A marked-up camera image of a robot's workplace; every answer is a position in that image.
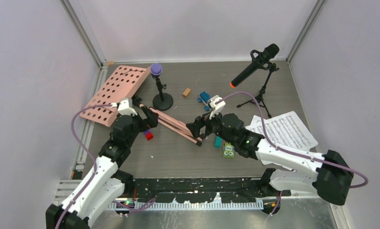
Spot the purple red toy block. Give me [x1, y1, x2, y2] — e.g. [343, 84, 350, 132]
[144, 130, 154, 141]

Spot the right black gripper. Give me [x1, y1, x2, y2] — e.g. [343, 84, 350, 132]
[186, 107, 236, 146]

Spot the green monster face block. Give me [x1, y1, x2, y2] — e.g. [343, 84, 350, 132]
[223, 143, 235, 159]

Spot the pink music stand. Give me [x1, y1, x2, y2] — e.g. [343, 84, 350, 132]
[78, 65, 202, 146]

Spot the purple cable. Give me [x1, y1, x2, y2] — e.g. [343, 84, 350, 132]
[221, 92, 369, 189]
[54, 104, 119, 229]

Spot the brown wooden block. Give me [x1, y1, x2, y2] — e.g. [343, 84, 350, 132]
[182, 88, 191, 98]

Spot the purple microphone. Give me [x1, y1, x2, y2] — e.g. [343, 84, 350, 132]
[150, 63, 163, 79]

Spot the sheet music page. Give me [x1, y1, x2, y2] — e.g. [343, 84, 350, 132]
[264, 111, 318, 151]
[250, 115, 266, 127]

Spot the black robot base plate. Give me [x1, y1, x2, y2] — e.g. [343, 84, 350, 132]
[119, 177, 279, 203]

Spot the blue white toy car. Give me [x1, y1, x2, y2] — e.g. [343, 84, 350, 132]
[197, 92, 211, 112]

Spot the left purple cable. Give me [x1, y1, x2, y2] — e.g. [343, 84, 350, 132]
[54, 104, 119, 229]

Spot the teal toy block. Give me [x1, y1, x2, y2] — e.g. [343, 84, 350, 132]
[214, 136, 222, 148]

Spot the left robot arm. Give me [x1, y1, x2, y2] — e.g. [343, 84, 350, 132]
[45, 101, 158, 229]

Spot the orange black microphone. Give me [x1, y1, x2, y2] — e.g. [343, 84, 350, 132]
[230, 43, 280, 88]

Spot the black round base mic stand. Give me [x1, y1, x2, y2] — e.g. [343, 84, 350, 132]
[153, 78, 174, 111]

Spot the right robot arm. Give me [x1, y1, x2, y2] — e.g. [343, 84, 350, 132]
[186, 114, 354, 206]

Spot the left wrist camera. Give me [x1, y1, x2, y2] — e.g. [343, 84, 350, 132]
[116, 98, 138, 116]

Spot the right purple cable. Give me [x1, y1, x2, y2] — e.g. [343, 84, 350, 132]
[221, 92, 369, 189]

